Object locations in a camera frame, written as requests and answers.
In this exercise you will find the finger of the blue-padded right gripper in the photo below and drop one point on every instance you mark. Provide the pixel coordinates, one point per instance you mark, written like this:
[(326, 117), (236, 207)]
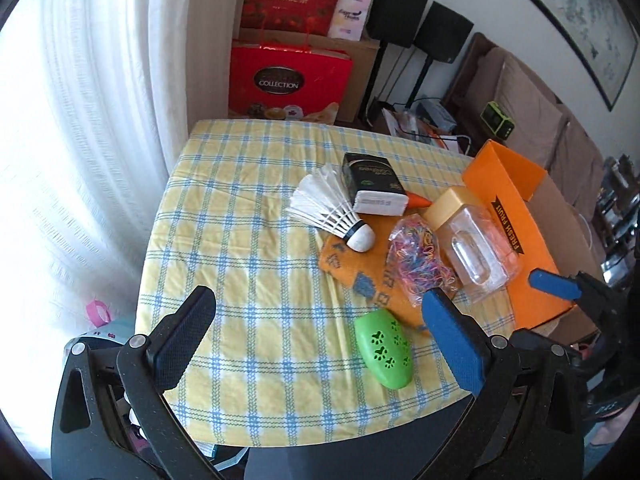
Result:
[(554, 285)]

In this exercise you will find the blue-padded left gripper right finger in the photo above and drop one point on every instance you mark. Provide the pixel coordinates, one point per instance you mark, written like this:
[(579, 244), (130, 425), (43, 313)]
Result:
[(524, 419)]

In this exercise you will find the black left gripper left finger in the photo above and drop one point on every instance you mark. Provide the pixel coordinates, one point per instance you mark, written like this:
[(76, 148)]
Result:
[(111, 419)]

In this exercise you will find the clear jar with gold lid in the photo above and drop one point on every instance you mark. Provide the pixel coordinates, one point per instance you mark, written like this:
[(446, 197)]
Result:
[(476, 247)]

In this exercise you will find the bag of colourful rubber bands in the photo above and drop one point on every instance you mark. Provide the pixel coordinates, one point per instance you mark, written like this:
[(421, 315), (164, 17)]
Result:
[(414, 258)]

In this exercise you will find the green paw-print case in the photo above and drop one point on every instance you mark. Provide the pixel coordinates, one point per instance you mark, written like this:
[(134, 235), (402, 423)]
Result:
[(384, 348)]

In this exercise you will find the orange tube white cap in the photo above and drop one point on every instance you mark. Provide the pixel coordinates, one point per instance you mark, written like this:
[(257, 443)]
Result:
[(416, 201)]

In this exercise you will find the black and white carton box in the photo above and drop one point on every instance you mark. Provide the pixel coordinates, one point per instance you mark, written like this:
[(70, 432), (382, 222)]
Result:
[(373, 186)]

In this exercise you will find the white feather shuttlecock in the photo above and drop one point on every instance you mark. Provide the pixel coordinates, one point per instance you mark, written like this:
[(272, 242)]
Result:
[(322, 201)]

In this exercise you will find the orange cardboard box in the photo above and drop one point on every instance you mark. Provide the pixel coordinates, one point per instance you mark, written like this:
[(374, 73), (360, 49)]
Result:
[(545, 232)]

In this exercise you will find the pink tape roll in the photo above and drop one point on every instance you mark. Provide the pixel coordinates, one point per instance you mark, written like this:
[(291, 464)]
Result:
[(98, 313)]

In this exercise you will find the brown sofa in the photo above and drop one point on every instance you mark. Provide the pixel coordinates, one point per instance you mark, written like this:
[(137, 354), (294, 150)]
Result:
[(545, 130)]

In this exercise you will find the green alarm clock radio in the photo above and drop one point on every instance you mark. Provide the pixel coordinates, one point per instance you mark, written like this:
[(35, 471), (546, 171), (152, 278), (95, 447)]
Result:
[(497, 121)]

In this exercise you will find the yellow blue plaid tablecloth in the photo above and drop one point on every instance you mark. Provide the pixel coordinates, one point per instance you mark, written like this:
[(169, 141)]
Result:
[(279, 366)]

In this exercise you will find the orange patterned towel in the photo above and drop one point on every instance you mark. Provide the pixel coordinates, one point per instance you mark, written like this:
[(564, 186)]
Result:
[(368, 275)]

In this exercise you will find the blue white small box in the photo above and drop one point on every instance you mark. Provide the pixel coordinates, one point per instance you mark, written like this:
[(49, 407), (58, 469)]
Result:
[(436, 115)]

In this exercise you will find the white printed shopping bag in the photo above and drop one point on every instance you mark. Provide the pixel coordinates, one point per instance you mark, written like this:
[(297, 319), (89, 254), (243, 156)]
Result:
[(408, 126)]

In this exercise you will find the right black speaker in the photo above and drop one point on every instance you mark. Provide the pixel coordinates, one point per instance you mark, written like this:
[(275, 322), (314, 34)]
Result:
[(443, 33)]

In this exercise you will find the black speaker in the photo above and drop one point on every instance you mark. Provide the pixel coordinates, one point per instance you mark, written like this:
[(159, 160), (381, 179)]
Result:
[(395, 21), (443, 33)]

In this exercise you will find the brown cardboard carton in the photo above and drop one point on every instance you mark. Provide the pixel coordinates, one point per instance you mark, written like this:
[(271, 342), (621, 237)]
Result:
[(362, 53)]

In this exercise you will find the left black speaker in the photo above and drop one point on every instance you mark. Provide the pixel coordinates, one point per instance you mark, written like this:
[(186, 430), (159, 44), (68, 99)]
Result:
[(395, 21)]

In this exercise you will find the pink white tissue pack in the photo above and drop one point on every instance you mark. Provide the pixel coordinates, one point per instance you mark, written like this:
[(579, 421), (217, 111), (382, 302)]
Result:
[(348, 19)]

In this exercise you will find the white sheer curtain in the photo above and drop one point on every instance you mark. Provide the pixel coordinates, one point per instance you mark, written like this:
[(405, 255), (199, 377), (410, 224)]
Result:
[(97, 98)]

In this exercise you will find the red collection gift box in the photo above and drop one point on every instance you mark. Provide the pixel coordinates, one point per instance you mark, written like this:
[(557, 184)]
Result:
[(284, 82)]

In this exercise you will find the framed wall painting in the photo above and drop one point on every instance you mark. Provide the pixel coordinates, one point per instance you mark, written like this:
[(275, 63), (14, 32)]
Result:
[(602, 37)]

